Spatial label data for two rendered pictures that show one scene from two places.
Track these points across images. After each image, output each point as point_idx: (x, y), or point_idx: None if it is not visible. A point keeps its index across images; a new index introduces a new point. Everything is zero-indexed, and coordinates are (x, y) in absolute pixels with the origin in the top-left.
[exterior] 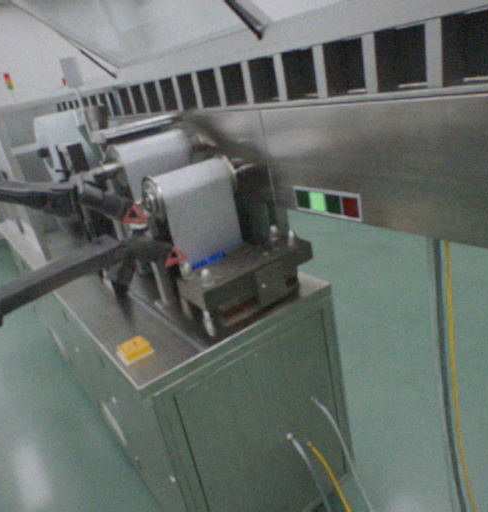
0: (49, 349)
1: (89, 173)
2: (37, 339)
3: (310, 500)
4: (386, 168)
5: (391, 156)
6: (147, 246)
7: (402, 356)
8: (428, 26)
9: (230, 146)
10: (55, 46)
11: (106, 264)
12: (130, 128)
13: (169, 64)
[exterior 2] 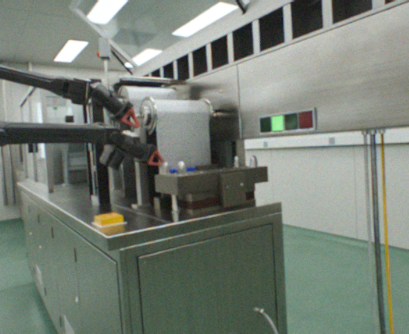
0: (29, 290)
1: (103, 84)
2: (21, 282)
3: None
4: (337, 79)
5: (342, 68)
6: (136, 142)
7: (327, 320)
8: None
9: (210, 99)
10: None
11: (101, 140)
12: (138, 78)
13: (173, 52)
